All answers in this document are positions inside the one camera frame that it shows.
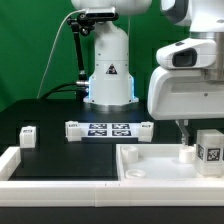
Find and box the black cable at base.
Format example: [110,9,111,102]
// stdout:
[40,81,90,100]

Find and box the white square tabletop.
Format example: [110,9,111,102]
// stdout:
[116,144,224,181]

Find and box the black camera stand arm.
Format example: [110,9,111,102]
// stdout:
[67,17,88,101]

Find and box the white U-shaped fence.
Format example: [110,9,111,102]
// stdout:
[0,147,224,207]

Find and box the white camera cable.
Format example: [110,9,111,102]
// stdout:
[35,9,86,100]

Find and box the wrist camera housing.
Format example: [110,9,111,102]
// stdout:
[156,38,218,69]

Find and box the black marker base plate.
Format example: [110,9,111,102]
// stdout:
[80,122,139,142]

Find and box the black camera on stand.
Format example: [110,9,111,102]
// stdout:
[85,7,116,20]

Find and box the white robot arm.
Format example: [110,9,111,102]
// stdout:
[71,0,224,123]

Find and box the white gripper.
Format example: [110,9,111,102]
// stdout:
[147,67,224,145]

